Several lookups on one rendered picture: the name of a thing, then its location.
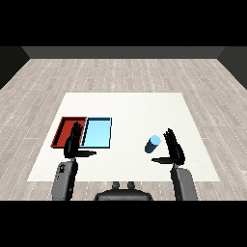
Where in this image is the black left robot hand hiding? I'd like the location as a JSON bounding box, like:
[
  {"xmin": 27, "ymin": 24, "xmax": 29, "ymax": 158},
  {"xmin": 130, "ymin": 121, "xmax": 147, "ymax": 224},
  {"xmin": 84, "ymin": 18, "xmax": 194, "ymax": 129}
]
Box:
[{"xmin": 63, "ymin": 122, "xmax": 97, "ymax": 159}]

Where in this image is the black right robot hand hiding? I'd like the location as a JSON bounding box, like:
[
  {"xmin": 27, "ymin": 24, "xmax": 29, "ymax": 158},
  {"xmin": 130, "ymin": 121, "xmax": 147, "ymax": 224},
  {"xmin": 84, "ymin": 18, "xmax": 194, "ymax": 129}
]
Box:
[{"xmin": 151, "ymin": 127, "xmax": 186, "ymax": 167}]

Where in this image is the red shallow open box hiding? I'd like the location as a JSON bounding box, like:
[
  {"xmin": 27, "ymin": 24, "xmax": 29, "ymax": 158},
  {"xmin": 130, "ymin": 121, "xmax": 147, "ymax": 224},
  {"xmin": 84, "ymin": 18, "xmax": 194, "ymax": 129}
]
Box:
[{"xmin": 50, "ymin": 116, "xmax": 88, "ymax": 150}]

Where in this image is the small blue can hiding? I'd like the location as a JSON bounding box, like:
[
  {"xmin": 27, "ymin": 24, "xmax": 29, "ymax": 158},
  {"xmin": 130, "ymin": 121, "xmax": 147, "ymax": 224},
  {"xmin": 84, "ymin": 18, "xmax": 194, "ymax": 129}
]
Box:
[{"xmin": 144, "ymin": 134, "xmax": 162, "ymax": 154}]

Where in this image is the light blue shallow open box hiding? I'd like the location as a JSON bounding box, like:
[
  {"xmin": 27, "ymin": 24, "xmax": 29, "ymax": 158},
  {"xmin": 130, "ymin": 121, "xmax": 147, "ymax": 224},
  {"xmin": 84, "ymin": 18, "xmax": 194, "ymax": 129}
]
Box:
[{"xmin": 79, "ymin": 116, "xmax": 113, "ymax": 150}]

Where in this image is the dark grey robot body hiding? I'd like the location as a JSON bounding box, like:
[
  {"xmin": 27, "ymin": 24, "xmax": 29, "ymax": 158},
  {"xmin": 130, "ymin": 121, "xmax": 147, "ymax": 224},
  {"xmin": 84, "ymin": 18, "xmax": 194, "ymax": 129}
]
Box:
[{"xmin": 94, "ymin": 181, "xmax": 154, "ymax": 202}]

